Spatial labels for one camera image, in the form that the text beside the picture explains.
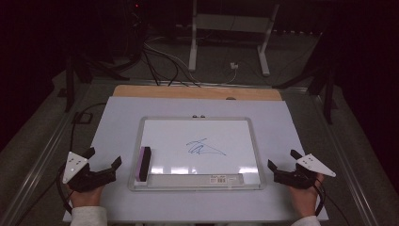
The black tripod stand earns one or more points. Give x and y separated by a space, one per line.
328 100
69 88

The purple and black whiteboard eraser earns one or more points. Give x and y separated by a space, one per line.
145 164

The power strip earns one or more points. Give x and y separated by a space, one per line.
298 32

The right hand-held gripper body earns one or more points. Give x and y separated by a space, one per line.
295 179

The silver framed whiteboard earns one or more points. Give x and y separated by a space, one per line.
200 135

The dark round grommet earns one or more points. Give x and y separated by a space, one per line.
230 98

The white plug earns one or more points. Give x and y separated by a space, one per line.
234 66

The large white table mat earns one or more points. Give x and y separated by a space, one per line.
119 125

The person's right hand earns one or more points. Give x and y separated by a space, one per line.
304 201

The black square bracket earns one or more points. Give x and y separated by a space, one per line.
75 118

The white metal stand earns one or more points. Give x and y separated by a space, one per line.
193 47

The person's left hand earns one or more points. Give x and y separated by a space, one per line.
86 198

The aluminium frame rail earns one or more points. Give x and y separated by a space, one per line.
47 147
342 157

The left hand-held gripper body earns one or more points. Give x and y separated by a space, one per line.
94 180

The dark equipment rack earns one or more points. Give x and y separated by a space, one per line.
135 28

